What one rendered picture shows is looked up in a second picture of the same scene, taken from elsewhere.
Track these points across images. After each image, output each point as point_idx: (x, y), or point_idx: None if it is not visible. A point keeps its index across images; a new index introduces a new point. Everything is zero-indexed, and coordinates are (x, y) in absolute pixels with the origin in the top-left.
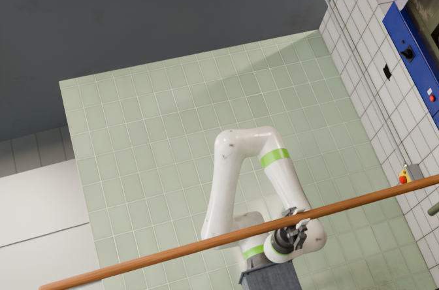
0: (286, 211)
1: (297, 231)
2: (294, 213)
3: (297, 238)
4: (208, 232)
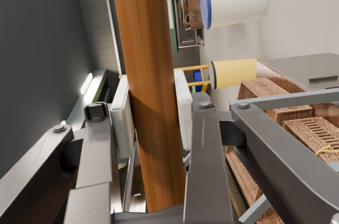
0: (21, 167)
1: (207, 103)
2: (122, 89)
3: (253, 122)
4: None
